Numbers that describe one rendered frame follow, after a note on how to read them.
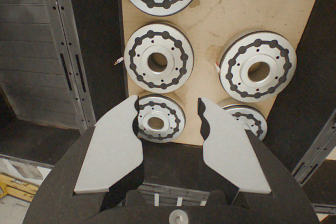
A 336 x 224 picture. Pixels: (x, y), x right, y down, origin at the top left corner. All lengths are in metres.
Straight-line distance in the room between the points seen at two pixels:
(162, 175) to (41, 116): 0.32
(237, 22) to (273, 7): 0.05
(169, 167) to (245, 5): 0.28
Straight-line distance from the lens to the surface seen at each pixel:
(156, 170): 0.31
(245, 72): 0.24
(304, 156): 0.27
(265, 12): 0.27
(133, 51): 0.24
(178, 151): 0.34
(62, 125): 0.45
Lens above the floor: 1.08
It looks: 60 degrees down
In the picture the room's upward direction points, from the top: 165 degrees counter-clockwise
